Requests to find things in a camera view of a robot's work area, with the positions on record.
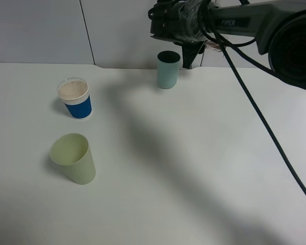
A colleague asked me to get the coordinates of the black camera cable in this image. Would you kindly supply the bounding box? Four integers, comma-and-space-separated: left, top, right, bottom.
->
197, 0, 306, 212

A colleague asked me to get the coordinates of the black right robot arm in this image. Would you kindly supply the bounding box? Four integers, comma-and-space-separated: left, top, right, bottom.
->
148, 1, 306, 90

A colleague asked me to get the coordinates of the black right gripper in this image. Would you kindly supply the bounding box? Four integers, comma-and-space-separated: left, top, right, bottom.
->
148, 1, 212, 69

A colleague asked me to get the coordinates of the pale green plastic cup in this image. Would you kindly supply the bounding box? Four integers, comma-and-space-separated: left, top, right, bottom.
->
49, 133, 96, 185

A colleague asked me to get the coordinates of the clear plastic drink bottle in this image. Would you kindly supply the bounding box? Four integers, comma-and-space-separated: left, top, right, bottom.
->
204, 40, 222, 52

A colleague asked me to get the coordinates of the teal plastic cup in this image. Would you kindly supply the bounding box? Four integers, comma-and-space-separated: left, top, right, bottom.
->
157, 51, 181, 89

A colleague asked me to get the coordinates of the blue ribbed paper cup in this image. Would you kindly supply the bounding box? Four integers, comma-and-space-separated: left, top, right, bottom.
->
57, 78, 92, 119

